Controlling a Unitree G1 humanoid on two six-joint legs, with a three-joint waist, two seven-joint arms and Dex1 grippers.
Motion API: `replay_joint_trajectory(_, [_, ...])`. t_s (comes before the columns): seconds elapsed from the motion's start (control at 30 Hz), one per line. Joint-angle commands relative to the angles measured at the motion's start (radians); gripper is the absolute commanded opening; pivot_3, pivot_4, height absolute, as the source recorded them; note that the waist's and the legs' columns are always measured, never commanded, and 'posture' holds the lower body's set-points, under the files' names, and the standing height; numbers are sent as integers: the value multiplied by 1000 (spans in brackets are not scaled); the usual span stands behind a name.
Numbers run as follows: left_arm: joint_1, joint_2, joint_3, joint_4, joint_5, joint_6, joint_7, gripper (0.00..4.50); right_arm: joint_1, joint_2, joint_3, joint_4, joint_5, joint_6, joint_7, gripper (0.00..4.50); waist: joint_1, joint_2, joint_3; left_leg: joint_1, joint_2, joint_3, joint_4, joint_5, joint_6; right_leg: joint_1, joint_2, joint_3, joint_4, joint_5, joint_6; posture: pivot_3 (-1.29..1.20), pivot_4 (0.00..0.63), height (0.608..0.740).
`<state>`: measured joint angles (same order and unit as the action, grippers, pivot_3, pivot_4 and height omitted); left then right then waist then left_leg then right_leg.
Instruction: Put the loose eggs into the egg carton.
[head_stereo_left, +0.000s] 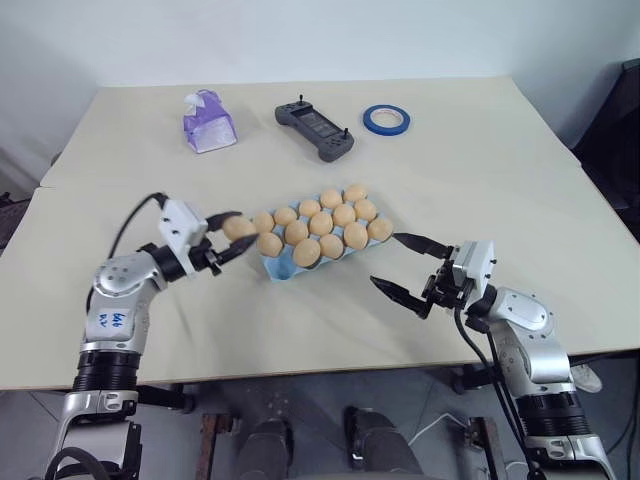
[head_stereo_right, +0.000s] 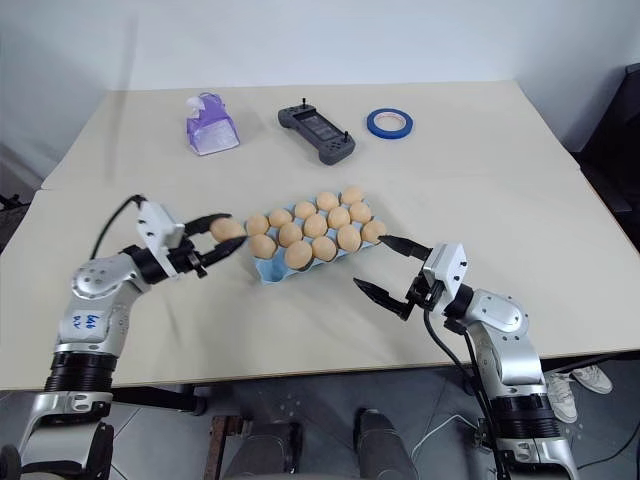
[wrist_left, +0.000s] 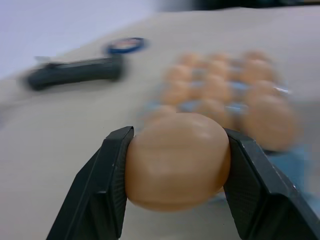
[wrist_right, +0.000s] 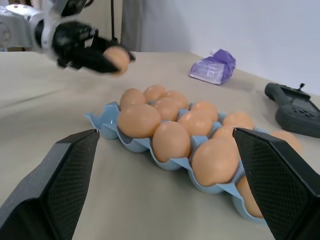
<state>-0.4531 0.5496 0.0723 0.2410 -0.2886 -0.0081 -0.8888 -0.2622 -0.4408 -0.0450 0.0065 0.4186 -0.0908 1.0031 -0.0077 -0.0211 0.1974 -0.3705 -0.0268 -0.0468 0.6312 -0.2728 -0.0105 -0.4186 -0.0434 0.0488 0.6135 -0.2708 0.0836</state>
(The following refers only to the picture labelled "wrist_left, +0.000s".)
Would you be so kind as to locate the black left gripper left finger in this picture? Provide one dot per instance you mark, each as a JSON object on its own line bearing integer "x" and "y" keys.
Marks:
{"x": 97, "y": 180}

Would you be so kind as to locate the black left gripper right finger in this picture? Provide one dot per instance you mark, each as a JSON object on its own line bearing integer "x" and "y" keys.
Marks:
{"x": 260, "y": 190}

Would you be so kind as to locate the tan egg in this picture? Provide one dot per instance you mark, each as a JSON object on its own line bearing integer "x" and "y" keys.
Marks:
{"x": 217, "y": 87}
{"x": 271, "y": 125}
{"x": 161, "y": 112}
{"x": 218, "y": 57}
{"x": 216, "y": 111}
{"x": 257, "y": 70}
{"x": 175, "y": 91}
{"x": 265, "y": 87}
{"x": 178, "y": 73}
{"x": 191, "y": 58}
{"x": 177, "y": 162}
{"x": 255, "y": 54}
{"x": 218, "y": 68}

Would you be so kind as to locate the blue egg carton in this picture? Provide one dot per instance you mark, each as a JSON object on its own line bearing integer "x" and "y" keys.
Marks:
{"x": 295, "y": 165}

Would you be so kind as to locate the black utility knife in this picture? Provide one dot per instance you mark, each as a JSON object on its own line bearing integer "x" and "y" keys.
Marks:
{"x": 75, "y": 73}

